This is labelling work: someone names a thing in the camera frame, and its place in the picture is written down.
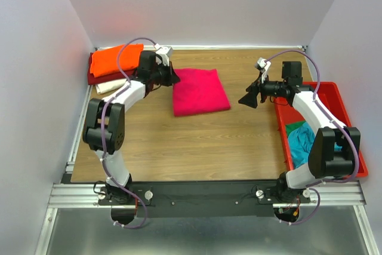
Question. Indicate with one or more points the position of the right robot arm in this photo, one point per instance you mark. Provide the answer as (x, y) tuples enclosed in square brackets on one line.
[(334, 155)]

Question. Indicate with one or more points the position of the teal t shirt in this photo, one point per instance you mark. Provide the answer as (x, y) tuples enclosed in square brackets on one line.
[(300, 144)]

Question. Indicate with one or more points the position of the pink t shirt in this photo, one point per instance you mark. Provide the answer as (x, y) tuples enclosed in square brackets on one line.
[(199, 91)]

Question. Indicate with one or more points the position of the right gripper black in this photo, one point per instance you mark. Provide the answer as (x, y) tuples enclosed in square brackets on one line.
[(258, 90)]

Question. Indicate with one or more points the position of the aluminium frame rail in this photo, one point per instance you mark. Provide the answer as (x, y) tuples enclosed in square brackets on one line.
[(83, 196)]

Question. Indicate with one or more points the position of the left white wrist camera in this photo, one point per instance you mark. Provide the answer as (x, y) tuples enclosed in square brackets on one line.
[(163, 54)]

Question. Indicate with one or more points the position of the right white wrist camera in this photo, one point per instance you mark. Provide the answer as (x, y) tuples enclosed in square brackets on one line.
[(263, 65)]

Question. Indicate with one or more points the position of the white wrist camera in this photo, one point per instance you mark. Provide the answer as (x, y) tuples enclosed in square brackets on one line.
[(163, 54), (263, 65)]

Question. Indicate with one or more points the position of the green t shirt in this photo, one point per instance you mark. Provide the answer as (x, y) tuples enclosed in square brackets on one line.
[(289, 128)]

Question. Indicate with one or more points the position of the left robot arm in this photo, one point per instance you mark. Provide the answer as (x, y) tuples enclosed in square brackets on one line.
[(104, 128)]

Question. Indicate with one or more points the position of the orange folded t shirt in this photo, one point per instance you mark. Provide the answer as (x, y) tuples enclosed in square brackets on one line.
[(109, 61)]

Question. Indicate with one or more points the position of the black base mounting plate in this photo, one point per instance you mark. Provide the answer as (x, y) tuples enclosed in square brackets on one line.
[(199, 199)]

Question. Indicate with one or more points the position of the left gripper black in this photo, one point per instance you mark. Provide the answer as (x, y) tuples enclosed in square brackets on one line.
[(170, 73)]

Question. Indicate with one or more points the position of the dark red folded t shirt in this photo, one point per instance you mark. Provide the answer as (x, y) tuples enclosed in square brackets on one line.
[(93, 81)]

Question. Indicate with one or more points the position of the white folded t shirt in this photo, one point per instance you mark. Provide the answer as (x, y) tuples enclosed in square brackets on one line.
[(106, 87)]

